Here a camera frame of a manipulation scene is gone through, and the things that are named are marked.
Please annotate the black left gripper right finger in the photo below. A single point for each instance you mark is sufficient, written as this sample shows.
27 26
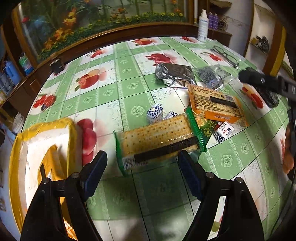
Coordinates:
205 185

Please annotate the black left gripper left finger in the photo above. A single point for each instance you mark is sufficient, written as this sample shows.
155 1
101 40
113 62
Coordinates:
83 184

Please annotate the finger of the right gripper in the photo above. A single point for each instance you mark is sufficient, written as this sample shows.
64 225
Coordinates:
252 77

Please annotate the orange cracker pack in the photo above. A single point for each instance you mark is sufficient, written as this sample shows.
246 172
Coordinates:
215 105

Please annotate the green cracker pack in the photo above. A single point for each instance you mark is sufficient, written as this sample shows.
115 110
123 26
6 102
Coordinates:
157 142

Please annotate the person right hand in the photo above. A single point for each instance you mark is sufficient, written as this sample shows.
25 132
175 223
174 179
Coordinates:
288 161

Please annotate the black oval case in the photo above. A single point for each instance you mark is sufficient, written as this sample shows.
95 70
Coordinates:
269 97

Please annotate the black eyeglasses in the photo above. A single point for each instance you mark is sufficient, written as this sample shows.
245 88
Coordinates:
231 60

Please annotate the clear dark snack packet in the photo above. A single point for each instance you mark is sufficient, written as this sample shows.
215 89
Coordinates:
213 77

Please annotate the yellow white tray box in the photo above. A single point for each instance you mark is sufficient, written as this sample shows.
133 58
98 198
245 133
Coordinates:
44 150

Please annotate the dark green snack packet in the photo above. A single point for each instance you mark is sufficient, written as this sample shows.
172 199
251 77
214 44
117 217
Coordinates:
206 126

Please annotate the white blue candy box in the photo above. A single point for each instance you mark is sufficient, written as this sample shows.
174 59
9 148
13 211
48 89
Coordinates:
223 132

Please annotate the purple bottles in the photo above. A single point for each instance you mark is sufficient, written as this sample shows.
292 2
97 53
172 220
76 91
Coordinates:
213 21

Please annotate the white spray bottle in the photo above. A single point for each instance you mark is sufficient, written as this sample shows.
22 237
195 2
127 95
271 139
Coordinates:
203 26

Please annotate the dark foil packet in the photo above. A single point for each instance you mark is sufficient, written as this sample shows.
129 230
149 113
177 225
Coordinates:
174 75

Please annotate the blue white candy cube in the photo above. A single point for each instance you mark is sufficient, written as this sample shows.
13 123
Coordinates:
155 113

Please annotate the white plastic bucket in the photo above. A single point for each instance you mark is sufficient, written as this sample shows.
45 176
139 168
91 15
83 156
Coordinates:
18 123

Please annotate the fruit pattern tablecloth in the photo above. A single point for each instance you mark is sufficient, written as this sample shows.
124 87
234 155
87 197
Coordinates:
113 90

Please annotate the small dark jar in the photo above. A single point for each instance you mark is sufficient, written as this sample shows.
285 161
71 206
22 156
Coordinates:
57 65

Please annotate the green white refill pouch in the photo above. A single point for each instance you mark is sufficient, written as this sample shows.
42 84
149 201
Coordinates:
25 63

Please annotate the blue water jug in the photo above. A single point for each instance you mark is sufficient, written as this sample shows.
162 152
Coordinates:
12 72

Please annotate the flower aquarium display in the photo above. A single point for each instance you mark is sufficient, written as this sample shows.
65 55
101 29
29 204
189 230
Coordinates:
50 26

